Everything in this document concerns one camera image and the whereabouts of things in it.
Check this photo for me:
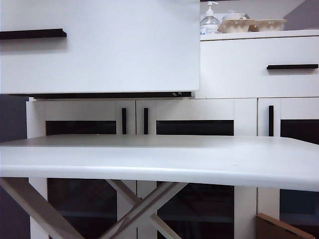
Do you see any white cabinet drawer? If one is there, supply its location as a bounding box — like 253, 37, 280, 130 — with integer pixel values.
0, 0, 201, 100
200, 36, 319, 99

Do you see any long black drawer handle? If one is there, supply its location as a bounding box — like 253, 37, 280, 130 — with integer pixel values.
266, 64, 319, 70
0, 28, 67, 40

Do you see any white glass-panelled cabinet door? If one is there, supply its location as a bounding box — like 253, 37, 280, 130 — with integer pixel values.
26, 99, 137, 239
258, 98, 319, 239
136, 99, 258, 239

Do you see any beige table leg bar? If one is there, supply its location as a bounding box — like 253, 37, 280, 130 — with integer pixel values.
0, 177, 85, 239
99, 181, 189, 239
107, 179, 182, 239

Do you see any clear pump sanitiser bottle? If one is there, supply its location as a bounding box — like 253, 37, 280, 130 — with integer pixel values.
200, 1, 220, 35

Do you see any beige egg carton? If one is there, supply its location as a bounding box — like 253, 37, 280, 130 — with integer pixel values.
217, 18, 288, 33

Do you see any white cabinet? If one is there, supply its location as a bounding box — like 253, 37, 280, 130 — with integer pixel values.
25, 29, 319, 239

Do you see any brown cardboard sheet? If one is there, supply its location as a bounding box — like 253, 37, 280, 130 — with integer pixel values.
256, 213, 317, 239

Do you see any short black door handle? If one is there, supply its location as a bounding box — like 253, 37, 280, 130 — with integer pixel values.
121, 108, 127, 135
268, 105, 275, 137
144, 108, 150, 135

